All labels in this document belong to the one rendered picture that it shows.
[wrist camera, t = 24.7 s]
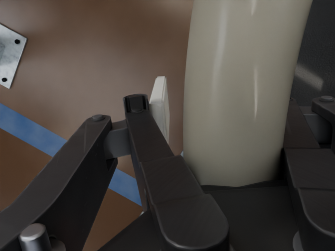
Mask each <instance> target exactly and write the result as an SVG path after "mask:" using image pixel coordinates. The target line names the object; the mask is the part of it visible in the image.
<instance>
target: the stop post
mask: <svg viewBox="0 0 335 251"><path fill-rule="evenodd" d="M27 40H28V38H26V37H24V36H23V35H21V34H19V33H17V32H15V31H13V30H11V29H10V28H8V27H6V26H4V25H2V24H0V84H1V85H3V86H5V87H7V88H9V89H10V88H11V86H12V83H13V80H14V77H15V74H16V71H17V69H18V66H19V63H20V60H21V57H22V54H23V51H24V49H25V46H26V43H27Z"/></svg>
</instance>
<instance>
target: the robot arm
mask: <svg viewBox="0 0 335 251"><path fill-rule="evenodd" d="M123 103H124V110H125V117H126V119H125V120H122V121H118V122H114V123H112V121H111V117H110V116H108V115H94V116H92V117H90V118H88V119H87V120H86V121H85V122H84V123H83V124H82V125H81V126H80V127H79V128H78V130H77V131H76V132H75V133H74V134H73V135H72V136H71V137H70V139H69V140H68V141H66V143H65V144H64V145H63V146H62V147H61V148H60V149H59V150H58V152H57V153H56V154H55V155H54V156H53V157H52V158H51V160H50V161H49V162H48V163H47V164H46V165H45V166H44V167H43V169H42V170H41V171H40V172H39V173H38V174H37V175H36V176H35V178H34V179H33V180H32V181H31V182H30V183H29V184H28V185H27V187H26V188H25V189H24V190H23V191H22V192H21V193H20V194H19V196H18V197H17V198H16V199H15V200H14V201H13V202H12V203H11V204H10V205H9V206H7V207H6V208H5V209H3V210H2V211H0V251H82V250H83V248H84V245H85V243H86V240H87V238H88V235H89V233H90V231H91V228H92V226H93V223H94V221H95V218H96V216H97V213H98V211H99V209H100V206H101V204H102V201H103V199H104V196H105V194H106V191H107V189H108V187H109V184H110V182H111V179H112V177H113V174H114V172H115V169H116V167H117V165H118V159H117V157H121V156H126V155H131V159H132V163H133V168H134V172H135V177H136V181H137V186H138V190H139V194H140V199H141V203H142V208H143V212H144V213H143V214H142V215H140V216H139V217H138V218H137V219H135V220H134V221H133V222H132V223H130V224H129V225H128V226H127V227H126V228H124V229H123V230H122V231H121V232H119V233H118V234H117V235H116V236H114V237H113V238H112V239H111V240H109V241H108V242H107V243H106V244H105V245H103V246H102V247H101V248H100V249H98V250H97V251H335V98H333V97H332V96H321V97H318V98H314V99H312V106H311V107H300V106H299V105H298V103H297V101H296V100H295V99H294V98H292V97H290V101H289V106H288V112H287V119H286V127H285V134H284V142H283V152H282V163H281V179H280V180H273V181H263V182H258V183H254V184H249V185H245V186H240V187H230V186H216V185H199V183H198V181H197V180H196V178H195V176H194V175H193V173H192V171H191V170H190V168H189V167H188V165H187V163H186V162H185V160H184V158H183V157H182V156H181V155H177V156H174V154H173V152H172V150H171V148H170V147H169V145H168V141H169V103H168V87H167V78H166V77H165V76H158V77H157V78H156V80H155V84H154V87H153V91H152V95H151V98H150V101H148V96H147V95H146V94H133V95H128V96H125V97H123Z"/></svg>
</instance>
